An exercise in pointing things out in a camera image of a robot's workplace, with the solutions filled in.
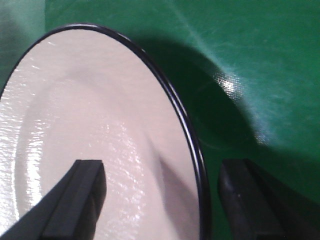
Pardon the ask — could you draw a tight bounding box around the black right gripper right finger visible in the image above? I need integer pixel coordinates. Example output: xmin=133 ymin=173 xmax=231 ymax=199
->
xmin=218 ymin=159 xmax=320 ymax=240

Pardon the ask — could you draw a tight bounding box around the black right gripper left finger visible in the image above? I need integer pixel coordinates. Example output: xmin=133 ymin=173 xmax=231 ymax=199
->
xmin=0 ymin=160 xmax=107 ymax=240

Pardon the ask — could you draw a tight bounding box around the beige plate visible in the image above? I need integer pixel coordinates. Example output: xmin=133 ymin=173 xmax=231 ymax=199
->
xmin=0 ymin=23 xmax=211 ymax=240

